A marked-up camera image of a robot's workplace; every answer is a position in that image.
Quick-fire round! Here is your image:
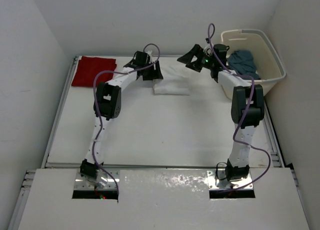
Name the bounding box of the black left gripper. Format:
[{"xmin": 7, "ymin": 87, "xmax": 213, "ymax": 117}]
[{"xmin": 142, "ymin": 62, "xmax": 163, "ymax": 81}]

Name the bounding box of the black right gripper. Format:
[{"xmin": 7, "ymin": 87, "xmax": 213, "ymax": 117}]
[{"xmin": 178, "ymin": 44, "xmax": 216, "ymax": 73}]

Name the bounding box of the white t shirt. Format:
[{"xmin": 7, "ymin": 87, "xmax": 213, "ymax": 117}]
[{"xmin": 153, "ymin": 65, "xmax": 191, "ymax": 95}]

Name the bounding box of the blue garment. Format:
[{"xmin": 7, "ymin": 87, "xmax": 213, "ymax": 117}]
[{"xmin": 227, "ymin": 50, "xmax": 261, "ymax": 80}]

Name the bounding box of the red polo t shirt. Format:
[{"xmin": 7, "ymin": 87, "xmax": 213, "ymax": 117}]
[{"xmin": 71, "ymin": 56, "xmax": 117, "ymax": 88}]

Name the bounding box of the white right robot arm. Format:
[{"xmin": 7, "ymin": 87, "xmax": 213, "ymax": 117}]
[{"xmin": 177, "ymin": 44, "xmax": 265, "ymax": 181}]

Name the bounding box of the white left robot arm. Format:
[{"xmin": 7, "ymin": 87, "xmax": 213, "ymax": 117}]
[{"xmin": 80, "ymin": 51, "xmax": 163, "ymax": 180}]

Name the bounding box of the cream plastic laundry basket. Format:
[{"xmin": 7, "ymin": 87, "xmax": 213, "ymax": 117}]
[{"xmin": 220, "ymin": 30, "xmax": 287, "ymax": 95}]

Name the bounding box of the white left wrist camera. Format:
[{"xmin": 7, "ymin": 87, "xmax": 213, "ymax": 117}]
[{"xmin": 146, "ymin": 50, "xmax": 153, "ymax": 60}]

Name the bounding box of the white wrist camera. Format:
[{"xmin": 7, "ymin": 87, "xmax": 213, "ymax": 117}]
[
  {"xmin": 146, "ymin": 50, "xmax": 153, "ymax": 60},
  {"xmin": 203, "ymin": 46, "xmax": 212, "ymax": 56}
]

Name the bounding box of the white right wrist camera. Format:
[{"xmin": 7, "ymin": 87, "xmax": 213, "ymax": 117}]
[{"xmin": 203, "ymin": 46, "xmax": 212, "ymax": 56}]

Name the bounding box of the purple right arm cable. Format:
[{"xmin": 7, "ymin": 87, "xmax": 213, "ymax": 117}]
[{"xmin": 205, "ymin": 23, "xmax": 272, "ymax": 190}]

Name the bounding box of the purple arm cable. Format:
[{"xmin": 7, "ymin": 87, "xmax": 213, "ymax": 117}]
[
  {"xmin": 92, "ymin": 43, "xmax": 161, "ymax": 190},
  {"xmin": 205, "ymin": 23, "xmax": 272, "ymax": 190}
]

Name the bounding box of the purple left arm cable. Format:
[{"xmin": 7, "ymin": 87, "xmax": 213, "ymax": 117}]
[{"xmin": 92, "ymin": 43, "xmax": 161, "ymax": 190}]

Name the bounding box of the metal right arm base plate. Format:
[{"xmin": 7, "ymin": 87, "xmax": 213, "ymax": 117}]
[{"xmin": 206, "ymin": 168, "xmax": 254, "ymax": 191}]

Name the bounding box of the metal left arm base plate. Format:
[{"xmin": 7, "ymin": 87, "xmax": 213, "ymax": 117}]
[{"xmin": 73, "ymin": 165, "xmax": 120, "ymax": 191}]

